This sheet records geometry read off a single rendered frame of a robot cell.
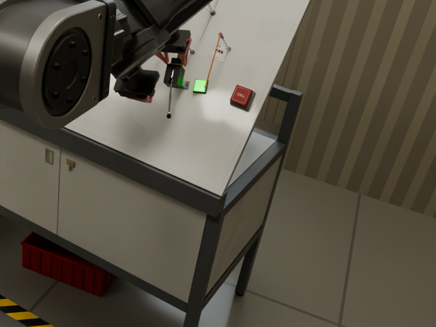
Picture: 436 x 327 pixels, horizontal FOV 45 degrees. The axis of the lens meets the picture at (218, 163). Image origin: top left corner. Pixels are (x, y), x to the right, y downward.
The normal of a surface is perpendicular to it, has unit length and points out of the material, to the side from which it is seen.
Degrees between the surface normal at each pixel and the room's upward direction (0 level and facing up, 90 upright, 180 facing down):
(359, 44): 90
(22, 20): 25
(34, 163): 90
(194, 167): 53
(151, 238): 90
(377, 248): 0
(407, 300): 0
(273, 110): 90
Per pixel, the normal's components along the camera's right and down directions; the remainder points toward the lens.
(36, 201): -0.44, 0.38
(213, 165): -0.24, -0.20
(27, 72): -0.24, 0.17
